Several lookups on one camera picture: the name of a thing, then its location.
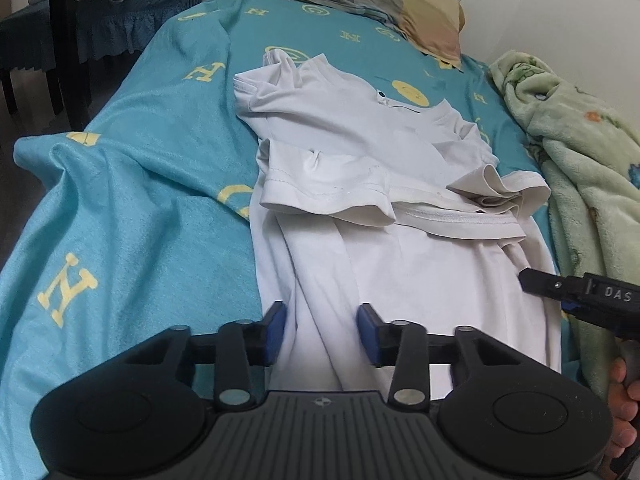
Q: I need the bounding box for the pale green fleece blanket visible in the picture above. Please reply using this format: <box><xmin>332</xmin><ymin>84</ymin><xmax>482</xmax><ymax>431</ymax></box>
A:
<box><xmin>487</xmin><ymin>50</ymin><xmax>640</xmax><ymax>402</ymax></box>

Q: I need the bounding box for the person's right hand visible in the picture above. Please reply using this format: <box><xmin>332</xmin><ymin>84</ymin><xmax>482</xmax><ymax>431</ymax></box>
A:
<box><xmin>607</xmin><ymin>357</ymin><xmax>640</xmax><ymax>450</ymax></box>

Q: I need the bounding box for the dark table with white apron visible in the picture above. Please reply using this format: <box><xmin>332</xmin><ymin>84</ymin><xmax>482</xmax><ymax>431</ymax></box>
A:
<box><xmin>0</xmin><ymin>0</ymin><xmax>92</xmax><ymax>131</ymax></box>

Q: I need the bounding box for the teal bed sheet yellow print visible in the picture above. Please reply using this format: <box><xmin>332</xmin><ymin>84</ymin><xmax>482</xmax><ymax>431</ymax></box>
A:
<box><xmin>0</xmin><ymin>0</ymin><xmax>569</xmax><ymax>402</ymax></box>

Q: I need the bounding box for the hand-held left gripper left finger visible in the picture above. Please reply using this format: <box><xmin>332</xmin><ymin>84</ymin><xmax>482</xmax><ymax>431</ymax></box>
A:
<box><xmin>112</xmin><ymin>301</ymin><xmax>288</xmax><ymax>409</ymax></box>

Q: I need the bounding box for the white t-shirt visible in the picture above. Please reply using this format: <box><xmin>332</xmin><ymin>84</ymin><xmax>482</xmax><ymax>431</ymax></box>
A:
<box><xmin>234</xmin><ymin>47</ymin><xmax>564</xmax><ymax>394</ymax></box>

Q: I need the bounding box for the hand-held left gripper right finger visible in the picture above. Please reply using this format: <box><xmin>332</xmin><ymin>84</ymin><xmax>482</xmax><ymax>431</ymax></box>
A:
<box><xmin>356</xmin><ymin>303</ymin><xmax>532</xmax><ymax>407</ymax></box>

